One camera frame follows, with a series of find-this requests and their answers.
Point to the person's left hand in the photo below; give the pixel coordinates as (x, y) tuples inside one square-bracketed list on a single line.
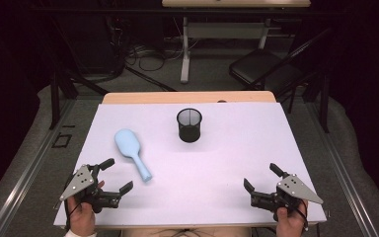
[(82, 217)]

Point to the light blue hairbrush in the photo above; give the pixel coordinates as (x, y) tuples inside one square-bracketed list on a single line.
[(126, 141)]

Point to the white-legged wooden desk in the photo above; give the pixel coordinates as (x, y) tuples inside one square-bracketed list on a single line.
[(186, 49)]

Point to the black metal stand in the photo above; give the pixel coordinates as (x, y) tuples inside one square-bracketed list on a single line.
[(55, 98), (324, 105)]

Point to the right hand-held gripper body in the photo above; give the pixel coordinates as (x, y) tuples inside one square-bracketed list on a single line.
[(292, 187)]

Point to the black folding chair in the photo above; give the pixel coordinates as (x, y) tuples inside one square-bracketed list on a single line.
[(260, 65)]

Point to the black mesh pen cup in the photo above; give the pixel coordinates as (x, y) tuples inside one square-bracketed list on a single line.
[(189, 133)]

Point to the person's right hand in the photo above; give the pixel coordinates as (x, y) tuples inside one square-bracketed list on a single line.
[(289, 223)]

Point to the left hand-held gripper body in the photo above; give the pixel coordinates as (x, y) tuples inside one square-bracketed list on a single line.
[(84, 181)]

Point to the grey metal floor rail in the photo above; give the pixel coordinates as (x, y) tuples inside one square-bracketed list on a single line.
[(345, 184), (22, 184)]

